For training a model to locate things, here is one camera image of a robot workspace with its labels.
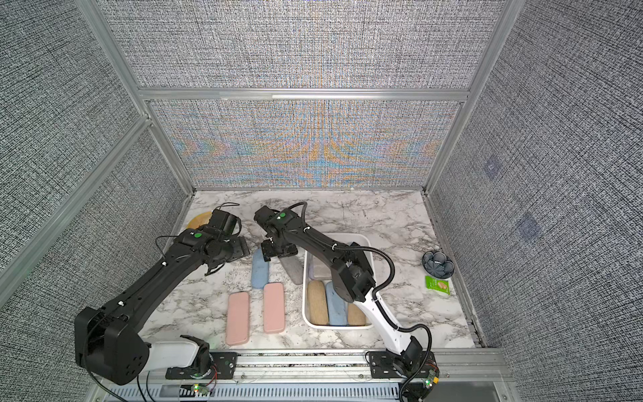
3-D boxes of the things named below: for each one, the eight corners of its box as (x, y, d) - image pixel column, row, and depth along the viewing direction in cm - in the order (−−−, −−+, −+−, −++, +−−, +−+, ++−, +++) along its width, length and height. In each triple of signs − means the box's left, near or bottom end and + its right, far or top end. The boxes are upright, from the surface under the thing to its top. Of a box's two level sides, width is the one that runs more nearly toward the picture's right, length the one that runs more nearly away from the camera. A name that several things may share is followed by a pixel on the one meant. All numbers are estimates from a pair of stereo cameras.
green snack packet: (425, 288, 91) (428, 284, 89) (425, 279, 93) (428, 275, 91) (447, 293, 90) (450, 290, 88) (447, 284, 92) (450, 281, 90)
